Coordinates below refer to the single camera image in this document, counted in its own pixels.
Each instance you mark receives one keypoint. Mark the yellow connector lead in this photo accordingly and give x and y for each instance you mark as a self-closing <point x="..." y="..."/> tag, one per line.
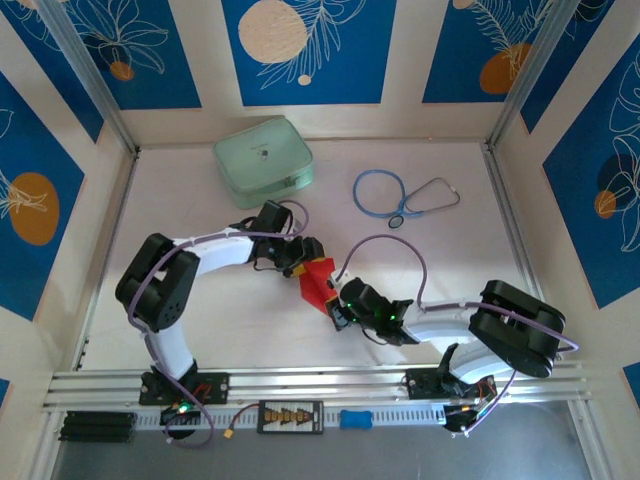
<point x="229" y="435"/>

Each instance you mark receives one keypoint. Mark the aluminium mounting rail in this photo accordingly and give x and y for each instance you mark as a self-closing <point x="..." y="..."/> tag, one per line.
<point x="320" y="382"/>

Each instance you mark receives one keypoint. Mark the aluminium corner post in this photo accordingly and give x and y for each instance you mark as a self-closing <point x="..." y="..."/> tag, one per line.
<point x="530" y="65"/>
<point x="95" y="75"/>

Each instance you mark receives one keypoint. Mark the black power distribution board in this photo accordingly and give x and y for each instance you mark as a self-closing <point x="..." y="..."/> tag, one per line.
<point x="290" y="416"/>

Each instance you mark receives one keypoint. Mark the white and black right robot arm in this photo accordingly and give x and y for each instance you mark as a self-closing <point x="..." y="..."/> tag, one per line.
<point x="440" y="322"/>

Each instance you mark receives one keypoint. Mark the black ribbed block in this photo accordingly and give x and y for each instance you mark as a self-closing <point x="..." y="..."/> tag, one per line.
<point x="97" y="426"/>

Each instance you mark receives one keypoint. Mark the red paper sheet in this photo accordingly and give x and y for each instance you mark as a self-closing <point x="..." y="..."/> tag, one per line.
<point x="315" y="285"/>

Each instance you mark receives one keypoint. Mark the blue foam block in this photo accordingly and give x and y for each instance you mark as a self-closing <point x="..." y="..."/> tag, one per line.
<point x="356" y="419"/>

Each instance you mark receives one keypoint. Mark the mint green zip pouch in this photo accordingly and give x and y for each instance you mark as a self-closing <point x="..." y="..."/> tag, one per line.
<point x="262" y="162"/>

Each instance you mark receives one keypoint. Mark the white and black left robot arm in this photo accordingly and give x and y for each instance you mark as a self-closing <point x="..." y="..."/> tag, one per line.
<point x="220" y="252"/>

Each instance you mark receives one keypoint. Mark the aluminium side rail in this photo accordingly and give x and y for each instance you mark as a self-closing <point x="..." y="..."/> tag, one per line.
<point x="512" y="225"/>
<point x="107" y="260"/>

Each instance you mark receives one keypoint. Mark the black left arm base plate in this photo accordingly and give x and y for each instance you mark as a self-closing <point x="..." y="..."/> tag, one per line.
<point x="215" y="387"/>

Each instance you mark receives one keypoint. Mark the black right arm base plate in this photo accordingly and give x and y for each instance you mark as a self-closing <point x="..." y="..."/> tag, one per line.
<point x="420" y="385"/>

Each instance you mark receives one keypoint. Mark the blue stethoscope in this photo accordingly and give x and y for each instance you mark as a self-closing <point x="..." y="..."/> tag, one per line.
<point x="397" y="222"/>

